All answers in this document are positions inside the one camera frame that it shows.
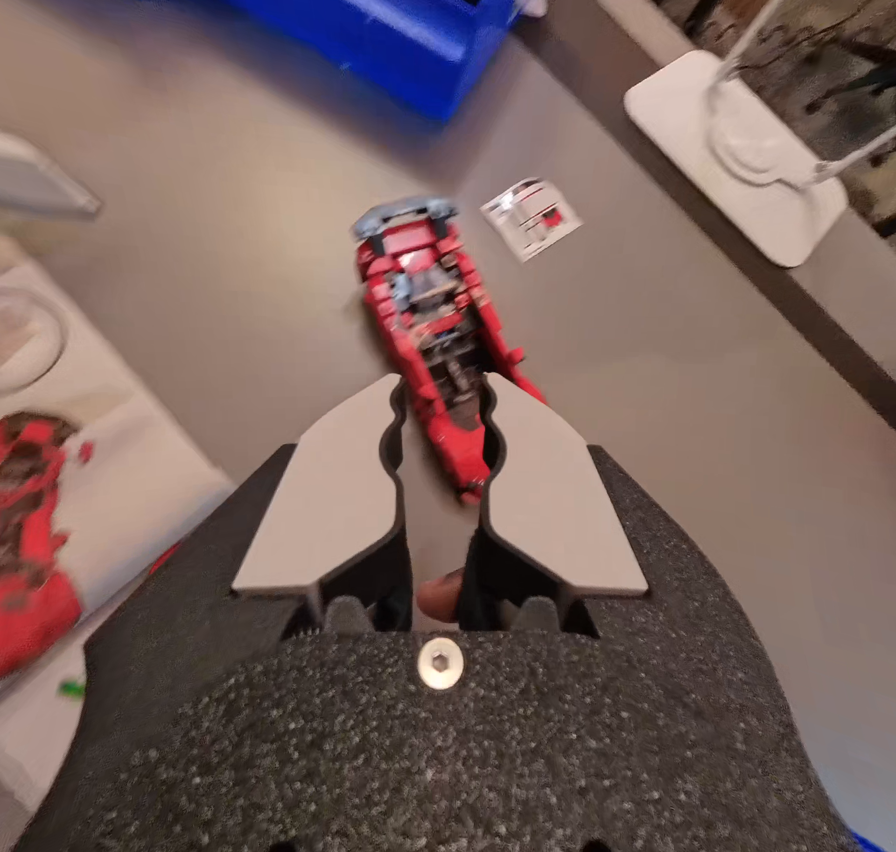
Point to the lego instruction booklet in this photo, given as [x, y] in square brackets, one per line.
[119, 446]

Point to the white lamp base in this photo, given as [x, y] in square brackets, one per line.
[700, 131]

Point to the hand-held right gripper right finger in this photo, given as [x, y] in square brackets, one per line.
[553, 502]

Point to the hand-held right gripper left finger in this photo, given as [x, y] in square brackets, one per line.
[329, 495]

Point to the blue plastic bin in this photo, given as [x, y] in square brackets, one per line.
[364, 19]

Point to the person's right hand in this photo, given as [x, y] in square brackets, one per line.
[441, 596]

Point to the small printed paper sheet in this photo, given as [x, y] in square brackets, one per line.
[532, 220]

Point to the red lego car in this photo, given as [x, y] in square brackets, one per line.
[427, 292]

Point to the green lego piece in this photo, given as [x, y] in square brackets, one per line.
[71, 689]

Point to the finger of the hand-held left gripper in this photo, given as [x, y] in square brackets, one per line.
[35, 169]

